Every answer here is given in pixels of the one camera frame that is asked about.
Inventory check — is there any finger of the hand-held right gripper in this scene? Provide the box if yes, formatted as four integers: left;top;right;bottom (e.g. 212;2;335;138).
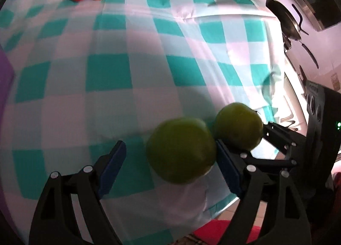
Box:
248;154;298;169
262;121;307;160

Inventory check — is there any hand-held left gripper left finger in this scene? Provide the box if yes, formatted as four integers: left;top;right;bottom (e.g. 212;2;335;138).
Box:
29;140;127;245

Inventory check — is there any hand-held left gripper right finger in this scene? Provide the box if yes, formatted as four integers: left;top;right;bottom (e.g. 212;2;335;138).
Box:
215;140;312;245

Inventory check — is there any green tomato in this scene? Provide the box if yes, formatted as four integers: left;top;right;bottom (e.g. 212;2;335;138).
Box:
213;102;264;152
146;118;217;184

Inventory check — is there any white box with purple trim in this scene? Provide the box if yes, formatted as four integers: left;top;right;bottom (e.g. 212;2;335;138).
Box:
0;50;15;120

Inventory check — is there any red cloth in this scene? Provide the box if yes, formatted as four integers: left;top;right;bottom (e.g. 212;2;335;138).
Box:
192;220;265;245

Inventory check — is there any teal checkered tablecloth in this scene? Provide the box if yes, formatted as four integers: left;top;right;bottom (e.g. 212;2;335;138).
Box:
0;0;288;245

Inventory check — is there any black frying pan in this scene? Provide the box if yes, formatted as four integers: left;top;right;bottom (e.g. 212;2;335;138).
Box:
266;0;309;41

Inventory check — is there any black handled utensil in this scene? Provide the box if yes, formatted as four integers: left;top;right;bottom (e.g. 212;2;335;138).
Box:
301;42;319;69

